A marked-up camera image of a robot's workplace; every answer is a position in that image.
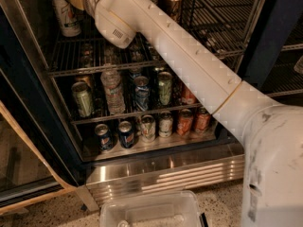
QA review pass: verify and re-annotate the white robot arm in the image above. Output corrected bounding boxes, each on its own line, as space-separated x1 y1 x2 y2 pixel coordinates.
72 0 303 227

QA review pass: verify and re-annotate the white 7up can front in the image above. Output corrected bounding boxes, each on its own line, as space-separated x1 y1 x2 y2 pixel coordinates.
52 0 81 37

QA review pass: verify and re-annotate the brown gold tall can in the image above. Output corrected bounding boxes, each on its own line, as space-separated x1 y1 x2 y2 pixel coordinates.
166 0 183 23

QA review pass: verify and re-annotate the gold can middle rear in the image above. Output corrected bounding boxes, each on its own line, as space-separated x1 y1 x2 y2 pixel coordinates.
75 75 95 89

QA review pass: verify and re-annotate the blue white can middle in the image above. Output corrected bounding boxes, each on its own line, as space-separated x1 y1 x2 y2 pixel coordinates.
134 76 150 111

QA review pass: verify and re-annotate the green can middle left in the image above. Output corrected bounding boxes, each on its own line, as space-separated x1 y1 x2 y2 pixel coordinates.
71 81 94 117

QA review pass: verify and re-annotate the green can middle centre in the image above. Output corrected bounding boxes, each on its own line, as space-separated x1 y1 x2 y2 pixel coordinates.
158 72 172 105

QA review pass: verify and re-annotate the orange can middle shelf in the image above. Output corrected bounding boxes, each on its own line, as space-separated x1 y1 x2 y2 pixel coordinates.
181 85 196 105

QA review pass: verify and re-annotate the stainless steel fridge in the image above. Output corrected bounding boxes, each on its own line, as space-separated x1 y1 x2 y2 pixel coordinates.
0 0 301 208

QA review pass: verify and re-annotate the silver green can bottom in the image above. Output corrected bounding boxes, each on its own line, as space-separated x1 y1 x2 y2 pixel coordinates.
141 114 156 143

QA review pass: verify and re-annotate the blue pepsi can right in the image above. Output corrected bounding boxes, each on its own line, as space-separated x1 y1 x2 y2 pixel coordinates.
118 121 134 148

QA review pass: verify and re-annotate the blue pepsi can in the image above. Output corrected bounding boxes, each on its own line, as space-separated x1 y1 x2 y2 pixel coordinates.
95 124 114 150
118 121 134 148

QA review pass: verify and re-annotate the white can bottom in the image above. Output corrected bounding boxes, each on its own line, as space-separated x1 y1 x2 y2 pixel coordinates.
159 111 173 137

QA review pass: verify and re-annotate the blue pepsi can left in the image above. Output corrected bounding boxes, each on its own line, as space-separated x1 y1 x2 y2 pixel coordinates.
95 124 114 150

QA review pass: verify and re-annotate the orange can bottom left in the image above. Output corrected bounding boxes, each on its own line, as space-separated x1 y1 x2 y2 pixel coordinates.
176 109 193 136

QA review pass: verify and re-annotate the orange can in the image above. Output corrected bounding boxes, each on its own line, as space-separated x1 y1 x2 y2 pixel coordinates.
193 107 211 133
176 109 193 136

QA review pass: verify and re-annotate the orange can bottom right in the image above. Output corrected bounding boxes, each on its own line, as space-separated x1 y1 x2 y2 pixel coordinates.
193 107 211 133

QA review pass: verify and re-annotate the open glass fridge door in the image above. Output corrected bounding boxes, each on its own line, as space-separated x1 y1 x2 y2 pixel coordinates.
0 6 81 215

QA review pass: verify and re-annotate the clear water bottle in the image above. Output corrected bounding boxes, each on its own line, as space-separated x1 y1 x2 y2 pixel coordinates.
100 70 125 114

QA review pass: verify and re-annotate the clear plastic bin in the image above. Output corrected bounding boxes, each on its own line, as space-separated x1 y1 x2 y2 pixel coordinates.
99 191 202 227

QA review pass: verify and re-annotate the top wire fridge shelf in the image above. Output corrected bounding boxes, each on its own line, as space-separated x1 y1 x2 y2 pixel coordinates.
48 0 255 78

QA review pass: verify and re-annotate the wire fridge shelf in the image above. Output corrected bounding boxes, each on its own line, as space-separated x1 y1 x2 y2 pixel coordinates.
71 103 202 125
48 0 255 78

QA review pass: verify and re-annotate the middle wire fridge shelf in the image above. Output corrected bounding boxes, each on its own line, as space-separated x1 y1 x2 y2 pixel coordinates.
71 103 202 125

